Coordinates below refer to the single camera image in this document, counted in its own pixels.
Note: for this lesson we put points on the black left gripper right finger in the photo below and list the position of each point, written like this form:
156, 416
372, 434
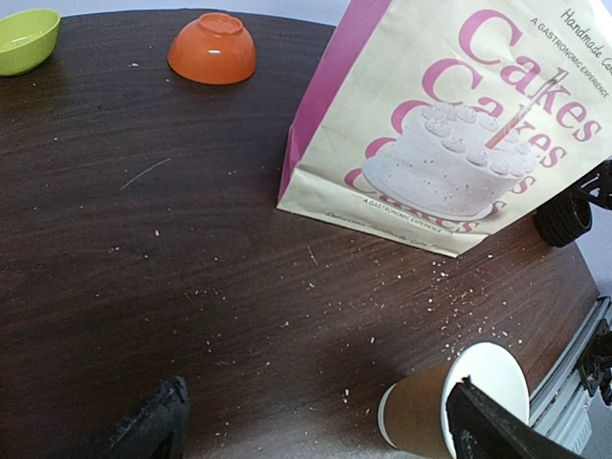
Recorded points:
481, 428

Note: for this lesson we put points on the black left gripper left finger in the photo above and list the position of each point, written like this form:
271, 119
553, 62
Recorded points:
155, 429

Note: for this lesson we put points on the stack of black lids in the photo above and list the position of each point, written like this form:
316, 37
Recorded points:
563, 219

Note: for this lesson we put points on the paper cakes bag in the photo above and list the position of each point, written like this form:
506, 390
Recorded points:
436, 124

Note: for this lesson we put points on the orange plastic bowl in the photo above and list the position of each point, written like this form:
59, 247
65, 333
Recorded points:
214, 49

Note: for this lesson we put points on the green plastic bowl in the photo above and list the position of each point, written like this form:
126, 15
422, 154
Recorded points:
28, 38

